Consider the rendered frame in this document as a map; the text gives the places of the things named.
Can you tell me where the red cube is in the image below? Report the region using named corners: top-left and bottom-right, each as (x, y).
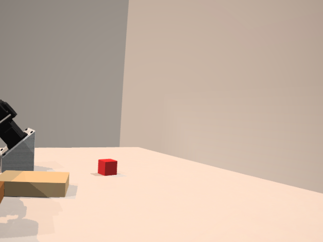
top-left (98, 159), bottom-right (118, 176)

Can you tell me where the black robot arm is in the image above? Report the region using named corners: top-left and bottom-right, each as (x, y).
top-left (0, 99), bottom-right (28, 149)

